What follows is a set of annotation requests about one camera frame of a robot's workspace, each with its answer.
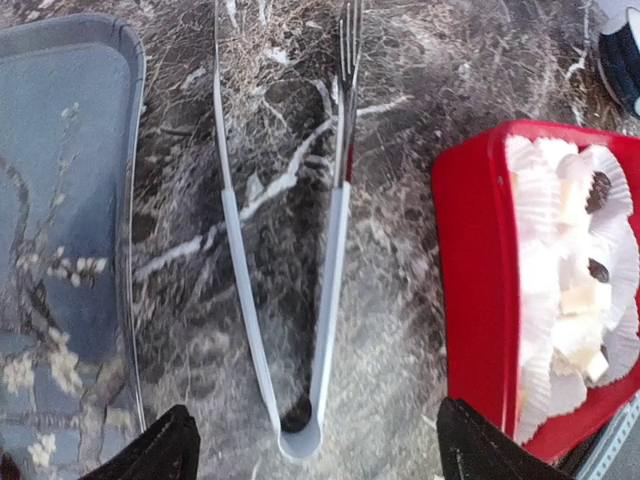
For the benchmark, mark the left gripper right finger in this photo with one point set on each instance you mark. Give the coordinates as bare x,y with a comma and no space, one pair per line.
472,448

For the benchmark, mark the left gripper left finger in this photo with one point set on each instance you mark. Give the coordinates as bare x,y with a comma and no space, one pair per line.
168,449

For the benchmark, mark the red tin box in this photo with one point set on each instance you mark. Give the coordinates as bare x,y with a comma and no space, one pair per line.
478,242

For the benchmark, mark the white paper cup liners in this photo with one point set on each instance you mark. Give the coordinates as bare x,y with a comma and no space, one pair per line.
578,275

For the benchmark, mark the glass floral serving tray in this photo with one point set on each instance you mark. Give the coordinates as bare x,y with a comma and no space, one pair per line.
71,94

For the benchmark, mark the white black bowl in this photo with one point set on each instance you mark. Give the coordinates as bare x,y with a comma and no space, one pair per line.
618,59

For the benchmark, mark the white cable duct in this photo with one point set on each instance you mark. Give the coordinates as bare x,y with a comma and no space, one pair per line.
616,453

